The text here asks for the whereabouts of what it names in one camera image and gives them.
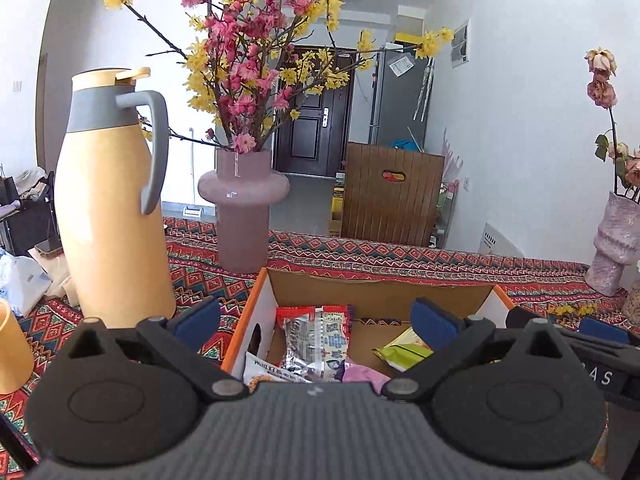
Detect green snack packet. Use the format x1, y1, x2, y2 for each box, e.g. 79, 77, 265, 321
372, 326, 436, 372

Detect fallen yellow blossoms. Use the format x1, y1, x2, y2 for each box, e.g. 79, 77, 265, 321
547, 302, 598, 319

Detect pink ring vase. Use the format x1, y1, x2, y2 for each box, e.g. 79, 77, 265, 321
197, 149, 291, 275

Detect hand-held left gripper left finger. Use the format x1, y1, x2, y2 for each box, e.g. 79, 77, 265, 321
64, 296, 249, 402

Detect pale dried grass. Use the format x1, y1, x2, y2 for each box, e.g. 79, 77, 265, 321
442, 130, 463, 181

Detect metal storage trolley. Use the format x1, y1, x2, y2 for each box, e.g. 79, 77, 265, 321
430, 180, 458, 248

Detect white oat cookie packet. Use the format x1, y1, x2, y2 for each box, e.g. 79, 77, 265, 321
243, 351, 311, 391

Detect white plastic bag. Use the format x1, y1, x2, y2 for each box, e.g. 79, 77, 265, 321
0, 252, 53, 317

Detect yellow grey thermos jug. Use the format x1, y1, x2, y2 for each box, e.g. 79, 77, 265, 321
54, 66, 177, 328

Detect textured pink vase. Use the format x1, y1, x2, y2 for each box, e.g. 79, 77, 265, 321
584, 191, 640, 297

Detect orange red cardboard box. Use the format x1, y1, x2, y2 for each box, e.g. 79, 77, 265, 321
220, 267, 517, 387

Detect dried rose bouquet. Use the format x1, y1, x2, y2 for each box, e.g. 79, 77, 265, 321
585, 47, 640, 201

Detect red yellow blossom branches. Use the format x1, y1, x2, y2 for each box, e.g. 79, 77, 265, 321
97, 0, 456, 156

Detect black cable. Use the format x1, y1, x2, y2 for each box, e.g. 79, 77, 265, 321
0, 412, 38, 472

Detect pink snack packet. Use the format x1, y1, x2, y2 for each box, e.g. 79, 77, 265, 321
342, 360, 393, 394

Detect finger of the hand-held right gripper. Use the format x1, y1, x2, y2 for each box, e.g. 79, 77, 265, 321
550, 316, 640, 351
506, 305, 536, 332

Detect dark brown door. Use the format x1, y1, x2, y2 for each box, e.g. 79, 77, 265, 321
272, 45, 356, 178

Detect grey refrigerator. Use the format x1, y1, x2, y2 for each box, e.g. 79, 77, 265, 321
369, 42, 436, 151

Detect white umbrella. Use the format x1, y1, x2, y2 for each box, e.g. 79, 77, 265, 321
412, 57, 433, 121

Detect white wall fuse box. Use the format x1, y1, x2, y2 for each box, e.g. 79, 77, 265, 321
450, 20, 472, 68

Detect patterned red tablecloth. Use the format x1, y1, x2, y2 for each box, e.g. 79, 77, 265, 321
0, 216, 640, 480

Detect yellow cup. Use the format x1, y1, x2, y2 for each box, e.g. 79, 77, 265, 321
0, 299, 35, 395

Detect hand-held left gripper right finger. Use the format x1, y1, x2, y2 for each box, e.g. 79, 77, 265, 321
382, 298, 566, 402

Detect silver red snack packet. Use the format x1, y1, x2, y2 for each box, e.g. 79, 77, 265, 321
275, 305, 353, 383

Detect black chair with clothes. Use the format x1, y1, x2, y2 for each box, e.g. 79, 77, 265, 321
0, 165, 58, 256

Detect white wall heater panel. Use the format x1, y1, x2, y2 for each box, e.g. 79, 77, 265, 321
478, 222, 523, 257

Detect yellow beige box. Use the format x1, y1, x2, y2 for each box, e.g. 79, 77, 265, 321
392, 5, 427, 46

